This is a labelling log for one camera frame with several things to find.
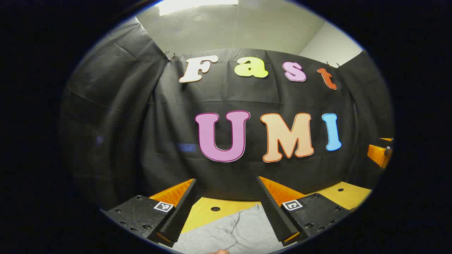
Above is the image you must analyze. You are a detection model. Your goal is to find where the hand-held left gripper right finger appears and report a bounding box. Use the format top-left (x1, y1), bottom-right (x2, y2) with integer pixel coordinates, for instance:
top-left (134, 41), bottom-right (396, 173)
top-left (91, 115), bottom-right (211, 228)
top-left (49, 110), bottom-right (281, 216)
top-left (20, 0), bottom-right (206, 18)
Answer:
top-left (256, 176), bottom-right (351, 247)

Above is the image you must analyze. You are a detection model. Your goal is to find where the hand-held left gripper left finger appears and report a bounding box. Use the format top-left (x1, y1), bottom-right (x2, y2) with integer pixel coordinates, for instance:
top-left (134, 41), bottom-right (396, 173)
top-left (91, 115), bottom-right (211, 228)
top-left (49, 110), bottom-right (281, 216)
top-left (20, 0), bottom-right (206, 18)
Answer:
top-left (102, 178), bottom-right (198, 248)

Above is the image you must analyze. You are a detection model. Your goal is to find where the grey sweatshirt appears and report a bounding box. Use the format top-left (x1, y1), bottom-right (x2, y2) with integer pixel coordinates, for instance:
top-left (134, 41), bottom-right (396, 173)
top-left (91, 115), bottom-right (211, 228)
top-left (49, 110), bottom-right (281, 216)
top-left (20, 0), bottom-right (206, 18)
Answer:
top-left (173, 204), bottom-right (293, 254)

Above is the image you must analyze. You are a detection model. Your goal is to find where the black backdrop cloth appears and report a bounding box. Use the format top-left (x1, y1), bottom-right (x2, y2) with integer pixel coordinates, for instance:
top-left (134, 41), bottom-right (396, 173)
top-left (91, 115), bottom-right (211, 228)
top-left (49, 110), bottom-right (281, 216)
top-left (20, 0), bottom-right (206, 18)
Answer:
top-left (58, 18), bottom-right (395, 212)

